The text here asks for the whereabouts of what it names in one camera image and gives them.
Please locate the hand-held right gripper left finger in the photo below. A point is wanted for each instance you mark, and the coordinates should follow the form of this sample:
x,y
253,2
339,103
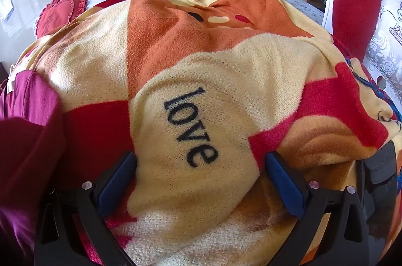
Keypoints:
x,y
115,186

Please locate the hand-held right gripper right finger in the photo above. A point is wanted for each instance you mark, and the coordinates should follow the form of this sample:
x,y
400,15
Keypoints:
x,y
286,187

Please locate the magenta knit garment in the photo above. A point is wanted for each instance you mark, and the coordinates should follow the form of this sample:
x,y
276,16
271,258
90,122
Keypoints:
x,y
28,134

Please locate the black plastic object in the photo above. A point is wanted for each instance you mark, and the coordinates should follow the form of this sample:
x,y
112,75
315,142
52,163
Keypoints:
x,y
381,168

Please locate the printed fleece blanket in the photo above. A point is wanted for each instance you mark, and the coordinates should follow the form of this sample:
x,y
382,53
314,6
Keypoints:
x,y
201,71

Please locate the red heart-shaped pillow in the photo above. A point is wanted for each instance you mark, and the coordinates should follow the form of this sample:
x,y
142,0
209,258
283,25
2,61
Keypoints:
x,y
59,13

